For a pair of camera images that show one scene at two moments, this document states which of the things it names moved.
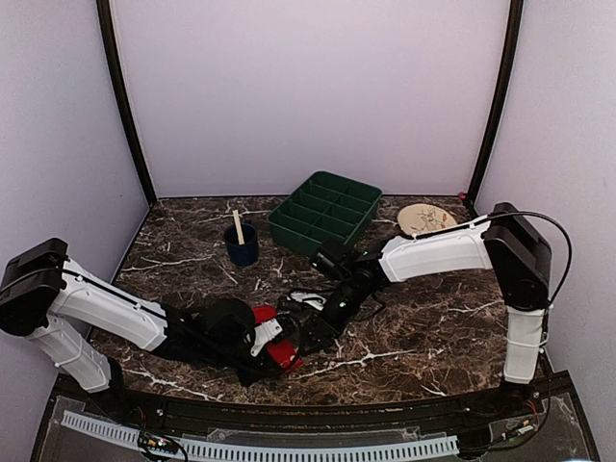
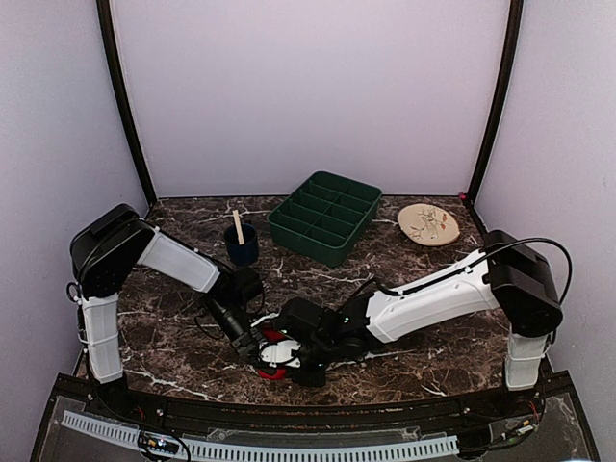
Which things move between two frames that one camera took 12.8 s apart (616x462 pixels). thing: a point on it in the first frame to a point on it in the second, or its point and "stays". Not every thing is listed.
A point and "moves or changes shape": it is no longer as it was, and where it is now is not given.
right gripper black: x=312 y=325 to x=314 y=380
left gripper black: x=258 y=370 to x=246 y=338
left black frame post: x=104 y=11 stays
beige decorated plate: x=423 y=218 stays
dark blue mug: x=247 y=254 stays
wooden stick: x=239 y=228 stays
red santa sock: x=282 y=351 moves or changes shape
